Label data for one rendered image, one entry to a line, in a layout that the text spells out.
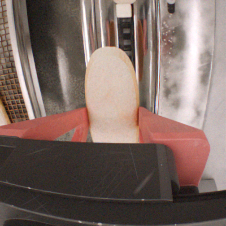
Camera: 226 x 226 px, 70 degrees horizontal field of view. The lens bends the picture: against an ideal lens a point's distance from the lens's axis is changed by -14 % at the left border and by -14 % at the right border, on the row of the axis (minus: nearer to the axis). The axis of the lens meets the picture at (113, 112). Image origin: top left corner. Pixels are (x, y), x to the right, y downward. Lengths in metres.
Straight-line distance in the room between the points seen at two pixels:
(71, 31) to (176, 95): 0.14
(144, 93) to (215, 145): 0.16
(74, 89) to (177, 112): 0.14
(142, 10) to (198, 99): 0.11
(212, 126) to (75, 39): 0.23
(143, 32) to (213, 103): 0.14
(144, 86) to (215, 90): 0.10
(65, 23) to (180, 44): 0.14
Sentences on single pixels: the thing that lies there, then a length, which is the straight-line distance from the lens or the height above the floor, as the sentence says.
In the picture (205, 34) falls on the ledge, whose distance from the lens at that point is 0.19.
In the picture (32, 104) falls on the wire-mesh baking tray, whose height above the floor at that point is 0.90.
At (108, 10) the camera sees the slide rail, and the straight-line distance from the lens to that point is 0.19.
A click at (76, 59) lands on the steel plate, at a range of 0.24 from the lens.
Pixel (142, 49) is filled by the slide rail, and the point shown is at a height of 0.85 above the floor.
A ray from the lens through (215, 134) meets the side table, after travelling 0.30.
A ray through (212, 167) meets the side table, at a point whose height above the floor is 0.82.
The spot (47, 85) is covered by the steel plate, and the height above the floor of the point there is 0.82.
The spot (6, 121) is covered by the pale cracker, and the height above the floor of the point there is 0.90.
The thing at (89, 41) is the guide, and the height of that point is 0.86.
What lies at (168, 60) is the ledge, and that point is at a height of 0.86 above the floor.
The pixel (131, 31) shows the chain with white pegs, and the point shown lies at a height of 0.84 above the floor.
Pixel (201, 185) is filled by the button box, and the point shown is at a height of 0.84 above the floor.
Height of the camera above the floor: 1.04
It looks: 59 degrees down
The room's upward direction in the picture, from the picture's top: 166 degrees counter-clockwise
